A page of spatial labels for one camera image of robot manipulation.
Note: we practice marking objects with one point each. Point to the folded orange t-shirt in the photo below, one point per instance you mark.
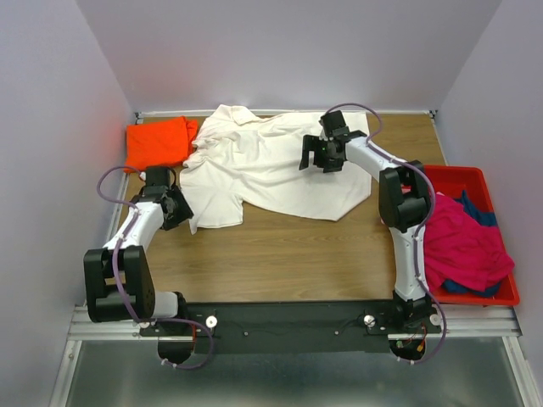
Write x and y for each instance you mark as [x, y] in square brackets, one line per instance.
[163, 143]

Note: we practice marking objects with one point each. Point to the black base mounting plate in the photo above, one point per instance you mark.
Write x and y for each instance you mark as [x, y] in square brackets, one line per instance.
[372, 326]

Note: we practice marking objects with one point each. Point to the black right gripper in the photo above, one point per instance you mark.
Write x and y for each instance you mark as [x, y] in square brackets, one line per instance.
[311, 143]

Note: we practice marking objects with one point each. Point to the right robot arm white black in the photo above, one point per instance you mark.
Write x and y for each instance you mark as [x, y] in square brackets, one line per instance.
[406, 200]

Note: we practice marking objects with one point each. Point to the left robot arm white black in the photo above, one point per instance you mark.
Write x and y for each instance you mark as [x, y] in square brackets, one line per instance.
[118, 281]

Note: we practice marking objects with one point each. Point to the aluminium extrusion rail frame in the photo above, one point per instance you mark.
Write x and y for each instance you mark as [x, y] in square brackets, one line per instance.
[280, 257]

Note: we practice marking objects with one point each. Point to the magenta t-shirt in bin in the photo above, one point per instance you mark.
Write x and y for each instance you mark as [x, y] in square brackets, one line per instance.
[458, 249]

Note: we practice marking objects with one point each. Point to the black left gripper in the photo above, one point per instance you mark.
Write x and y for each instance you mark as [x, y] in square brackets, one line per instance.
[185, 210]

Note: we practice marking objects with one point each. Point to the white t-shirt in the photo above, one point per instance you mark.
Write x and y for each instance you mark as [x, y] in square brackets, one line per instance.
[241, 158]

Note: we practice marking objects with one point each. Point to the navy blue t-shirt in bin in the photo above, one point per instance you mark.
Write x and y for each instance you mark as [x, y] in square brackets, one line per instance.
[484, 219]

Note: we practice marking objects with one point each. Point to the red plastic bin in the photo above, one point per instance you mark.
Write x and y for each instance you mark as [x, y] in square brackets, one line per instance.
[451, 181]

